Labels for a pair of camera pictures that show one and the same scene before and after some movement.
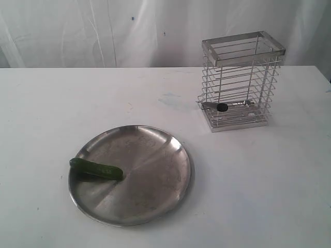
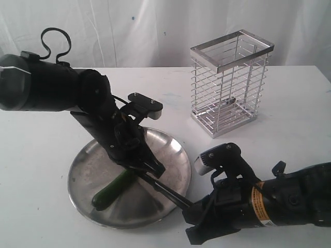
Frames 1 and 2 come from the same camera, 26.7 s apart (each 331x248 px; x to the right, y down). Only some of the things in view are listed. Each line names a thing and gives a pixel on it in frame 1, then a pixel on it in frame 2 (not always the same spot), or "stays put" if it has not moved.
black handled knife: x=223 y=107 → x=166 y=189
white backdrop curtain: x=124 y=33 stays put
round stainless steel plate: x=156 y=168 stays put
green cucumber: x=95 y=169 → x=105 y=197
